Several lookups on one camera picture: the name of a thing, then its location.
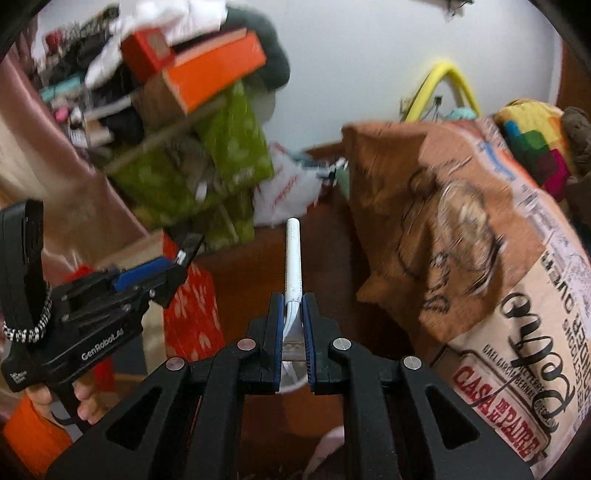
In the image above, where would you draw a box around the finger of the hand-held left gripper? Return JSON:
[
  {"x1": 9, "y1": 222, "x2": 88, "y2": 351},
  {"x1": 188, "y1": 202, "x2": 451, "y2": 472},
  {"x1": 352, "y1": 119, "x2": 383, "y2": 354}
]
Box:
[
  {"x1": 55, "y1": 233, "x2": 205, "y2": 304},
  {"x1": 61, "y1": 266, "x2": 188, "y2": 334}
]

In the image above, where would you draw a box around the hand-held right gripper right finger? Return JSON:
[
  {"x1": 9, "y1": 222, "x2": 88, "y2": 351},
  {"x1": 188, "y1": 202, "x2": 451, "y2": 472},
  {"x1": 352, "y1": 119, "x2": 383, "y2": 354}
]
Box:
[{"x1": 302, "y1": 292, "x2": 534, "y2": 480}]

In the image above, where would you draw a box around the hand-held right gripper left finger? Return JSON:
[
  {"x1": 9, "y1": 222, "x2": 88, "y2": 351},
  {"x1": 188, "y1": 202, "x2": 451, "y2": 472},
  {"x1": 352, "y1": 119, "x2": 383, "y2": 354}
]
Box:
[{"x1": 44, "y1": 292, "x2": 284, "y2": 480}]

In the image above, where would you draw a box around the person's left hand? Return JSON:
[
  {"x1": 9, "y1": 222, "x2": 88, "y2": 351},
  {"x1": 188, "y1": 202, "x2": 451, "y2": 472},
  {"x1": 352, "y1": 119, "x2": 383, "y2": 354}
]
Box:
[{"x1": 27, "y1": 371, "x2": 101, "y2": 425}]

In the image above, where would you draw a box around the pale pink cloth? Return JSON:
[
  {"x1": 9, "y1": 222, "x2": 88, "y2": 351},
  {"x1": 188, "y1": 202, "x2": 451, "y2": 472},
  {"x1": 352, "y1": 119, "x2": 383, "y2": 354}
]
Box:
[{"x1": 302, "y1": 425, "x2": 347, "y2": 476}]

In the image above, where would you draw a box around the pink satin curtain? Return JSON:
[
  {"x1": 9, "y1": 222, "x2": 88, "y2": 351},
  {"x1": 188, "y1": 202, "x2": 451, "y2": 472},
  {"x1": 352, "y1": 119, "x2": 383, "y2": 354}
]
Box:
[{"x1": 0, "y1": 9, "x2": 153, "y2": 416}]

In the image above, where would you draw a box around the wooden board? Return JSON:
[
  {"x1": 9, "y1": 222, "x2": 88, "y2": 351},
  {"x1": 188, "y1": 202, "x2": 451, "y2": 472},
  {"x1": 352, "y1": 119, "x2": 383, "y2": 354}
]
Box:
[{"x1": 104, "y1": 97, "x2": 227, "y2": 174}]

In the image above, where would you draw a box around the white plastic bag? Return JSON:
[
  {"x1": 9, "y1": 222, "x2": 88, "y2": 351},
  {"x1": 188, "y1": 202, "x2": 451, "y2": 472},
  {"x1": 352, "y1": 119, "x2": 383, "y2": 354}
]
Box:
[{"x1": 253, "y1": 143, "x2": 324, "y2": 227}]

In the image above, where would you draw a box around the orange cloth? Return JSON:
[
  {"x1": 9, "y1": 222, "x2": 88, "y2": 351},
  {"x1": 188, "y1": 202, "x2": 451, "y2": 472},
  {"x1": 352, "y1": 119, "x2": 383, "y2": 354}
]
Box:
[{"x1": 2, "y1": 394, "x2": 75, "y2": 476}]

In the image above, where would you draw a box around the mint green container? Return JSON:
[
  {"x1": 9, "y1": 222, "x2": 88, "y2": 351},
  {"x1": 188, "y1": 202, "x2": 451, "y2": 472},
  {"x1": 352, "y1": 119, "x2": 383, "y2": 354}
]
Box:
[{"x1": 335, "y1": 161, "x2": 352, "y2": 195}]

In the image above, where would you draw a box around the pile of mixed clothes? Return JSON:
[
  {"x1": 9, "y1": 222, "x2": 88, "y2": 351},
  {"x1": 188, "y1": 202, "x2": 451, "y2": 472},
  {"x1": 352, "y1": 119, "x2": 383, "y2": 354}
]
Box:
[{"x1": 32, "y1": 4, "x2": 148, "y2": 148}]

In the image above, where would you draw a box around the brown printed blanket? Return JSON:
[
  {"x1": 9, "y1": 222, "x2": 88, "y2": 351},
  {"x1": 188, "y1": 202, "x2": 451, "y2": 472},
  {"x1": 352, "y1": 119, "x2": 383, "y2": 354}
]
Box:
[{"x1": 342, "y1": 115, "x2": 591, "y2": 478}]

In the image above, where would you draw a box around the long orange box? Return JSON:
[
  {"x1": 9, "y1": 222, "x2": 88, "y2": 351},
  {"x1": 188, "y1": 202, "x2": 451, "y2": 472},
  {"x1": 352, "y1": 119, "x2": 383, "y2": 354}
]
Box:
[{"x1": 134, "y1": 31, "x2": 269, "y2": 116}]

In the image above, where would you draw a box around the small red box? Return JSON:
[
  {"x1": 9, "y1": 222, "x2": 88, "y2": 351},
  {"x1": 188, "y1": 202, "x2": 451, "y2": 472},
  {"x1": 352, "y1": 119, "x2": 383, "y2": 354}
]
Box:
[{"x1": 120, "y1": 28, "x2": 176, "y2": 84}]

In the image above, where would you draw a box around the dark grey bag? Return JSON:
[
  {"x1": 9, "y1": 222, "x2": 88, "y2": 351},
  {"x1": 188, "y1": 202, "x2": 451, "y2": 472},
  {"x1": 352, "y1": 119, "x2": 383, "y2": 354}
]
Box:
[{"x1": 226, "y1": 4, "x2": 291, "y2": 90}]

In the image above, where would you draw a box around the white cloth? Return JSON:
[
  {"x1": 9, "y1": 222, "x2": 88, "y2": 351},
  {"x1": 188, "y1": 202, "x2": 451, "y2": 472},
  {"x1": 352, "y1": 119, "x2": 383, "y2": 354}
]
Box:
[{"x1": 85, "y1": 0, "x2": 229, "y2": 88}]

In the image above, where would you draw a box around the yellow hoop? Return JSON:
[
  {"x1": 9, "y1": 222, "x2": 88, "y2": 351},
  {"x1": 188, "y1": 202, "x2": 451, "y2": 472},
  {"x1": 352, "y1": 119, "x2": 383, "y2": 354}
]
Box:
[{"x1": 404, "y1": 62, "x2": 483, "y2": 123}]

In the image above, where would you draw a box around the colourful patchwork pillow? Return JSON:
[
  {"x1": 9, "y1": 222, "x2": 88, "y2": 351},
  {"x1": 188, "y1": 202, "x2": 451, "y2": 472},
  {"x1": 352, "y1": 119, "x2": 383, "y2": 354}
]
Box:
[{"x1": 494, "y1": 100, "x2": 583, "y2": 201}]

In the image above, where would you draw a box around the brown plush toy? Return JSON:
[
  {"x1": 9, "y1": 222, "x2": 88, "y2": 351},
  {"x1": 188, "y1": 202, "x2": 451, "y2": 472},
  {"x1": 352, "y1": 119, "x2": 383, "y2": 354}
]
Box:
[{"x1": 561, "y1": 106, "x2": 591, "y2": 217}]

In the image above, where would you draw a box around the black white braided strap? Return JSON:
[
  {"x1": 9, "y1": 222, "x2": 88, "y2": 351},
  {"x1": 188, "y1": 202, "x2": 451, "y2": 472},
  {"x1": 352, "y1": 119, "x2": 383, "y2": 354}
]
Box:
[{"x1": 2, "y1": 281, "x2": 54, "y2": 343}]

